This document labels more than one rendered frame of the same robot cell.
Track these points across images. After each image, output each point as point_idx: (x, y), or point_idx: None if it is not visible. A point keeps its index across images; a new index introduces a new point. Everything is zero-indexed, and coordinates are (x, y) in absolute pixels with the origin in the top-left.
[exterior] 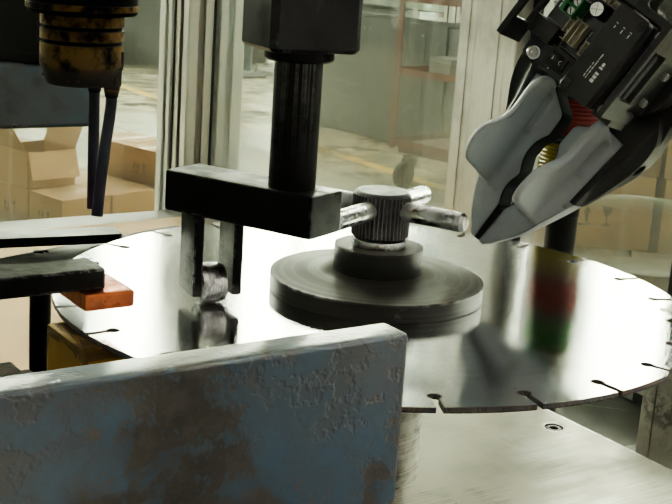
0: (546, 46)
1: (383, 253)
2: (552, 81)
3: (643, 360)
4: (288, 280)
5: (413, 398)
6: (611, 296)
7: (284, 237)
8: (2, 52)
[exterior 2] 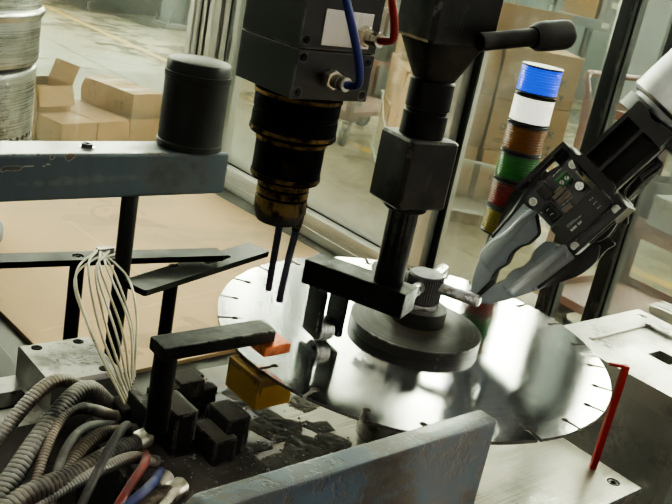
0: (541, 199)
1: (426, 314)
2: (535, 212)
3: (584, 401)
4: (367, 326)
5: None
6: (549, 340)
7: None
8: (173, 145)
